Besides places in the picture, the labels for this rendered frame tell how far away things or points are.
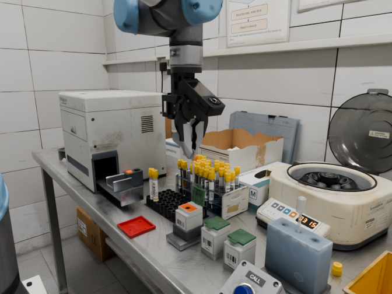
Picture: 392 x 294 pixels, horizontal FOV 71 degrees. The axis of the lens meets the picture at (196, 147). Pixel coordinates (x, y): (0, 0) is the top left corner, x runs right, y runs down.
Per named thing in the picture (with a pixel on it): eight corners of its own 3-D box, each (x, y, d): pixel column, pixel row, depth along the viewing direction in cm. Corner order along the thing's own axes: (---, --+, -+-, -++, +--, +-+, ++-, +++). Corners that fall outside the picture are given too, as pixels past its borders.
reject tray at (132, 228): (116, 227, 67) (116, 224, 67) (142, 217, 72) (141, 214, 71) (130, 239, 62) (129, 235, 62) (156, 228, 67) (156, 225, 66)
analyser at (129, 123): (66, 171, 107) (56, 92, 99) (131, 158, 124) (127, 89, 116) (97, 197, 84) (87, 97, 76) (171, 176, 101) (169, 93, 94)
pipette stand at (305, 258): (258, 273, 51) (261, 225, 49) (282, 259, 55) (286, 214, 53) (306, 310, 43) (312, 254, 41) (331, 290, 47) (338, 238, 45)
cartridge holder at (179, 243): (165, 240, 62) (165, 226, 61) (196, 226, 68) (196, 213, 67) (180, 251, 58) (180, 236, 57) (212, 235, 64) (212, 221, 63)
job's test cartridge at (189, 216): (175, 232, 62) (175, 207, 61) (191, 225, 65) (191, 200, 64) (186, 240, 59) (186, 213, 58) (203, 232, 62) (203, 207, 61)
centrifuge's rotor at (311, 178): (280, 195, 72) (283, 169, 70) (318, 184, 80) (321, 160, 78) (336, 221, 59) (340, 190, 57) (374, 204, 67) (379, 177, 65)
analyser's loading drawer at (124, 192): (93, 184, 89) (91, 168, 87) (112, 179, 93) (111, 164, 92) (121, 206, 74) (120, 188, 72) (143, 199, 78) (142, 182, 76)
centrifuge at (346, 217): (243, 216, 72) (245, 172, 69) (315, 192, 87) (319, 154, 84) (326, 269, 53) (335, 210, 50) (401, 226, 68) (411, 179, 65)
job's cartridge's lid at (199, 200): (192, 182, 63) (194, 181, 63) (191, 201, 64) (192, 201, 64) (204, 186, 60) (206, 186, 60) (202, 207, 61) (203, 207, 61)
